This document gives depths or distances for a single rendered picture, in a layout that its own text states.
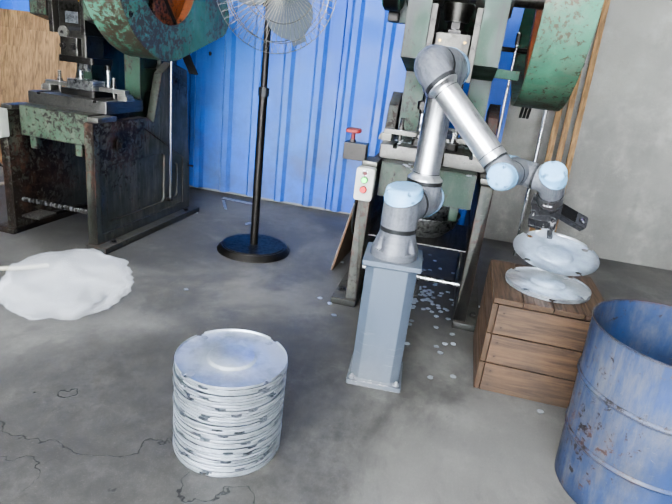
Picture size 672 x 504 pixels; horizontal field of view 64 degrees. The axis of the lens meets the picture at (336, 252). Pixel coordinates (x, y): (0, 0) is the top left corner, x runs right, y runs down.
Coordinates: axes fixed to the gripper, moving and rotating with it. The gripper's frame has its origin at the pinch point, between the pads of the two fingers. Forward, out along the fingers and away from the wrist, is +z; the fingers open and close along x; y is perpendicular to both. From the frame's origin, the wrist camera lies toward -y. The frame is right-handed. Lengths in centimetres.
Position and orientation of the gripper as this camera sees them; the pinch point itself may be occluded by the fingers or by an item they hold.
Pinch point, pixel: (551, 236)
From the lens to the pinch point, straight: 192.4
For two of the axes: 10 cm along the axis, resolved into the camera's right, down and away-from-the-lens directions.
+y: -8.7, -2.5, 4.1
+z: 2.5, 4.9, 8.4
